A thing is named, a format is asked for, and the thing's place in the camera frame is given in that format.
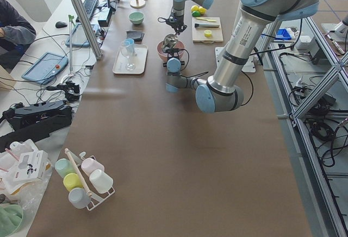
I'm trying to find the bamboo cutting board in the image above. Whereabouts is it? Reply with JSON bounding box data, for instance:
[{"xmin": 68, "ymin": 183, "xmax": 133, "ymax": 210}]
[{"xmin": 192, "ymin": 17, "xmax": 224, "ymax": 43}]

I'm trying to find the yellow lemon lower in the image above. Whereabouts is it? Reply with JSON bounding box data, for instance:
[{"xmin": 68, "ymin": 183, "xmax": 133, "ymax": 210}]
[{"xmin": 191, "ymin": 5, "xmax": 200, "ymax": 13}]

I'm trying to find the green bowl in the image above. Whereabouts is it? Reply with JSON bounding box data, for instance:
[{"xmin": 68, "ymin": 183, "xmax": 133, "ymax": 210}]
[{"xmin": 128, "ymin": 11, "xmax": 145, "ymax": 25}]

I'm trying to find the blue teach pendant far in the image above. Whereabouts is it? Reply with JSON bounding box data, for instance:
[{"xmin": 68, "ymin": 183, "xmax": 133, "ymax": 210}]
[{"xmin": 65, "ymin": 23, "xmax": 99, "ymax": 47}]

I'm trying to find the grey cup on rack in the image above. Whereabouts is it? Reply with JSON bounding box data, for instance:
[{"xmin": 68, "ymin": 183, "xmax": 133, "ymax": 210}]
[{"xmin": 68, "ymin": 188, "xmax": 91, "ymax": 209}]

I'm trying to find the green cup on rack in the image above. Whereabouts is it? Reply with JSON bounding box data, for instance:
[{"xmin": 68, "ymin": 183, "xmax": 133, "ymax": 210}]
[{"xmin": 54, "ymin": 158, "xmax": 75, "ymax": 179}]

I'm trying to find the clear wine glass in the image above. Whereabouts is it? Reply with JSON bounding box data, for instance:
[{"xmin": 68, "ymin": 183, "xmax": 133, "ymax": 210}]
[{"xmin": 120, "ymin": 41, "xmax": 135, "ymax": 71}]

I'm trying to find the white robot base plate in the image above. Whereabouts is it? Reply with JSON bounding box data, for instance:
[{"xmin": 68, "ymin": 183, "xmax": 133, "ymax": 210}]
[{"xmin": 215, "ymin": 46, "xmax": 257, "ymax": 73}]

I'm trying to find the green lime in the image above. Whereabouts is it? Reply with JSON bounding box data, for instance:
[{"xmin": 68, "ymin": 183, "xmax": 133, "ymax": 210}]
[{"xmin": 191, "ymin": 11, "xmax": 201, "ymax": 17}]

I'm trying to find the grey folded cloth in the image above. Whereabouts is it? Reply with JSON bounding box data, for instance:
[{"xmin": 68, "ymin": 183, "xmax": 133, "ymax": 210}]
[{"xmin": 126, "ymin": 30, "xmax": 145, "ymax": 42}]

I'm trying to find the aluminium frame post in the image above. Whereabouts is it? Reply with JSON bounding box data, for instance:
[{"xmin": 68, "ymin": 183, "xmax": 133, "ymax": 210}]
[{"xmin": 71, "ymin": 0, "xmax": 102, "ymax": 60}]

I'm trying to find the white wire cup rack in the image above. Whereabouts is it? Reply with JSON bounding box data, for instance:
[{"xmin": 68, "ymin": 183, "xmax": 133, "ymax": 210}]
[{"xmin": 64, "ymin": 148, "xmax": 116, "ymax": 211}]

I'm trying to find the black keyboard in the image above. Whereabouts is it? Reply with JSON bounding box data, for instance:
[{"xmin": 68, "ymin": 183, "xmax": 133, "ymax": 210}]
[{"xmin": 83, "ymin": 0, "xmax": 99, "ymax": 20}]

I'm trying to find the pink bowl with ice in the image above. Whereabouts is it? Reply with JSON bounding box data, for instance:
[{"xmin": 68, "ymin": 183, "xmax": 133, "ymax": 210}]
[{"xmin": 157, "ymin": 41, "xmax": 185, "ymax": 63}]

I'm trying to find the blue teach pendant near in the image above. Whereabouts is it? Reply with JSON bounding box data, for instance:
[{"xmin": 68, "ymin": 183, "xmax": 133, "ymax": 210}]
[{"xmin": 21, "ymin": 52, "xmax": 69, "ymax": 85}]

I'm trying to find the white product box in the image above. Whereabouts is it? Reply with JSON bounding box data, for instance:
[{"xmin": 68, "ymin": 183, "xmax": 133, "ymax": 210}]
[{"xmin": 14, "ymin": 150, "xmax": 48, "ymax": 183}]

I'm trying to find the person in dark jacket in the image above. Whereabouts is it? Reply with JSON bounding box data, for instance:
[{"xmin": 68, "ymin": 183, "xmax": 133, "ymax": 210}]
[{"xmin": 1, "ymin": 0, "xmax": 36, "ymax": 71}]

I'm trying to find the yellow plastic knife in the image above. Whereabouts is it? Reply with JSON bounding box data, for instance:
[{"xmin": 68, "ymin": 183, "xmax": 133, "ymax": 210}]
[{"xmin": 195, "ymin": 17, "xmax": 216, "ymax": 22}]

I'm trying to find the blue teach pendant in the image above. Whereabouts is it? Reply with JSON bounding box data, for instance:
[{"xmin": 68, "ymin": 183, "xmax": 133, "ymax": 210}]
[
  {"xmin": 65, "ymin": 23, "xmax": 99, "ymax": 47},
  {"xmin": 21, "ymin": 52, "xmax": 69, "ymax": 85}
]

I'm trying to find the black computer mouse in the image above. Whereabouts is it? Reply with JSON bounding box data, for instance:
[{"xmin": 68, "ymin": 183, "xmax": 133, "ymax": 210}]
[{"xmin": 55, "ymin": 21, "xmax": 67, "ymax": 29}]

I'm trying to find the yellow cup on rack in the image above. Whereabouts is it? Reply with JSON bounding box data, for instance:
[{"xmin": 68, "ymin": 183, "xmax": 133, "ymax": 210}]
[{"xmin": 63, "ymin": 173, "xmax": 83, "ymax": 192}]

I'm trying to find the cream rabbit tray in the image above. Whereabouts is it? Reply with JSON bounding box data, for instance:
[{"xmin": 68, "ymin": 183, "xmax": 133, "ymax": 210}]
[{"xmin": 112, "ymin": 45, "xmax": 148, "ymax": 75}]

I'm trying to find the pink cup on rack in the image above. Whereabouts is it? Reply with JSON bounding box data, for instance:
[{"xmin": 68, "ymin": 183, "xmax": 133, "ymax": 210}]
[{"xmin": 81, "ymin": 158, "xmax": 104, "ymax": 176}]

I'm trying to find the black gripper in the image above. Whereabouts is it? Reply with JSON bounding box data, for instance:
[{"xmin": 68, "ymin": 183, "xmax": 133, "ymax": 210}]
[
  {"xmin": 166, "ymin": 13, "xmax": 187, "ymax": 35},
  {"xmin": 163, "ymin": 48, "xmax": 185, "ymax": 66}
]

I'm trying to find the white cup on rack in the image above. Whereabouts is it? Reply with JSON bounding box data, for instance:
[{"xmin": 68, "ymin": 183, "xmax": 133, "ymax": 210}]
[{"xmin": 89, "ymin": 169, "xmax": 114, "ymax": 194}]

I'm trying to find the light blue cup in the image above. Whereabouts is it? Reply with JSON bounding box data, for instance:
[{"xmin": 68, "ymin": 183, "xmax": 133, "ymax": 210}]
[{"xmin": 125, "ymin": 38, "xmax": 135, "ymax": 55}]

